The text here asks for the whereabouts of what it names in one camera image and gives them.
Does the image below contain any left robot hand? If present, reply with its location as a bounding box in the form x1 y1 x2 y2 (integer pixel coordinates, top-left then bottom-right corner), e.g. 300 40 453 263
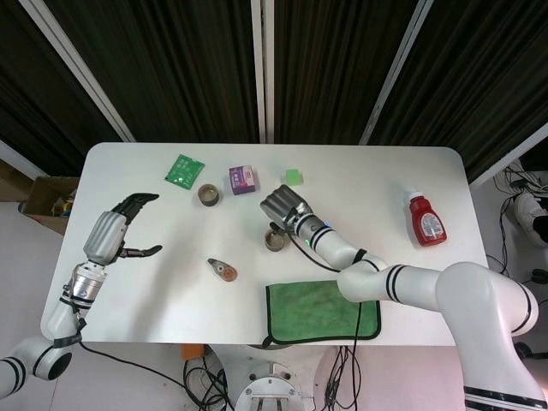
81 192 164 267

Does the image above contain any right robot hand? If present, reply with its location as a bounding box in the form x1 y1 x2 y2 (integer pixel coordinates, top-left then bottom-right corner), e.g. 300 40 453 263
259 184 316 235

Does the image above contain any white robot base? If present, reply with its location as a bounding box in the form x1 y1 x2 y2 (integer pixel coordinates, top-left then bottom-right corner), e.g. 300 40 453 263
209 343 340 411

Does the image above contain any purple small box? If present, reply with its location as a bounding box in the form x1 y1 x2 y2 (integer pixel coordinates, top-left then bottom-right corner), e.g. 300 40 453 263
228 164 260 196

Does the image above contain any brown cardboard box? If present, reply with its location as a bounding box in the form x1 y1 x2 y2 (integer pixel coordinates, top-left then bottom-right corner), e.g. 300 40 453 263
18 176 80 236

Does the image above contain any orange correction tape dispenser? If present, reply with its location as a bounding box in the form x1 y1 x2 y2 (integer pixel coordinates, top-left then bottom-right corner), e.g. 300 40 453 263
206 257 238 283

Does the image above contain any green foil packet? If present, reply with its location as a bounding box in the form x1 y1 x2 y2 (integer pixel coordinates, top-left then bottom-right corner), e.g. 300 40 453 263
164 153 206 189

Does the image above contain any green cloth black trim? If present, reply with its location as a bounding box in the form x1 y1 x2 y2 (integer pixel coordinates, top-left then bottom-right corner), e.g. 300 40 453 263
261 280 383 349

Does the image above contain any red squeeze bottle white cap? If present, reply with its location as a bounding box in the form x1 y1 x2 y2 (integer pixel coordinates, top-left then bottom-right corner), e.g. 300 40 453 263
402 187 450 248

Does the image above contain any white sneaker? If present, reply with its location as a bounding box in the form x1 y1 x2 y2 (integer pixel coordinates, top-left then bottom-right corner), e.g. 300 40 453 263
513 191 548 247

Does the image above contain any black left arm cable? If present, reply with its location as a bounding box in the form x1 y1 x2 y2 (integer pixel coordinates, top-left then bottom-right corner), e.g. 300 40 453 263
63 282 228 411

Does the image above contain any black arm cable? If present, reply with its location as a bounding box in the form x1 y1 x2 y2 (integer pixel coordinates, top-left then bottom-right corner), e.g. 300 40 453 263
63 282 228 411
289 237 365 411

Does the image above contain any white partition post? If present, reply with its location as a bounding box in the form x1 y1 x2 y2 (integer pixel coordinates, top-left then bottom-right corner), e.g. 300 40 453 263
19 0 137 143
358 0 434 146
250 0 276 145

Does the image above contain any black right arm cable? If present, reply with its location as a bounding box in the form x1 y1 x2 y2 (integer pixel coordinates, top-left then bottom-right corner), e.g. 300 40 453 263
289 237 365 411

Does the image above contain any black floor cable bundle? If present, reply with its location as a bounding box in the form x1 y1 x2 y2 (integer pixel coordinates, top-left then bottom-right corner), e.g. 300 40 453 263
487 164 548 301

